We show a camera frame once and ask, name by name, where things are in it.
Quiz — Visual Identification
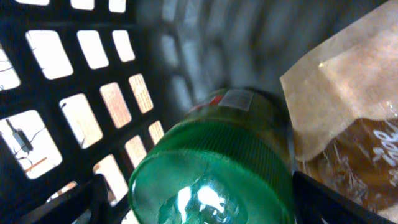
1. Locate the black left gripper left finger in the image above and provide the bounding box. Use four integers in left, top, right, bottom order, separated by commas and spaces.
14, 174, 108, 223

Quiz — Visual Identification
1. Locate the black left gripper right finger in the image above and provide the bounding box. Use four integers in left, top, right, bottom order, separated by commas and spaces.
292, 171, 393, 224

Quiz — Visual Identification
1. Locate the green lid spice jar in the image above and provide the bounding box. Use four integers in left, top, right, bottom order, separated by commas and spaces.
128, 88, 295, 223

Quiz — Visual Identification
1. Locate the brown breadcrumb bag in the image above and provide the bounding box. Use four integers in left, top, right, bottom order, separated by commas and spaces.
280, 0, 397, 222

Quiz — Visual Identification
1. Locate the grey plastic mesh basket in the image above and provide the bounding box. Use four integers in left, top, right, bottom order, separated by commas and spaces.
1, 1, 380, 223

